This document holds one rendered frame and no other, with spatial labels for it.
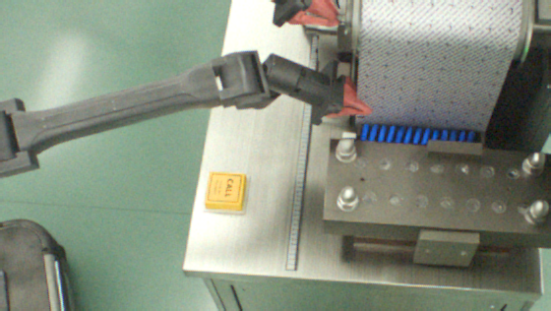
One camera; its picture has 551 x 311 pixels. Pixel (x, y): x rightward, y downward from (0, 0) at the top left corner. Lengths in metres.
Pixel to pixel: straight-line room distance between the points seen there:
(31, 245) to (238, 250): 1.00
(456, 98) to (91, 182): 1.58
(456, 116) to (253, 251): 0.44
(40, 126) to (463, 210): 0.69
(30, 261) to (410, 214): 1.29
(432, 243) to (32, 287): 1.28
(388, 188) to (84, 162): 1.54
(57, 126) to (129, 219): 1.28
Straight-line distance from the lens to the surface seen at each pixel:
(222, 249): 1.29
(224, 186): 1.31
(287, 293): 1.35
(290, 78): 1.13
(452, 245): 1.18
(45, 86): 2.77
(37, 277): 2.12
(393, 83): 1.14
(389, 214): 1.16
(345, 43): 1.19
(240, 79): 1.09
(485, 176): 1.22
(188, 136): 2.49
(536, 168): 1.23
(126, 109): 1.10
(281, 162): 1.36
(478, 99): 1.18
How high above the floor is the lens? 2.08
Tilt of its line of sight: 64 degrees down
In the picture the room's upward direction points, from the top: 3 degrees clockwise
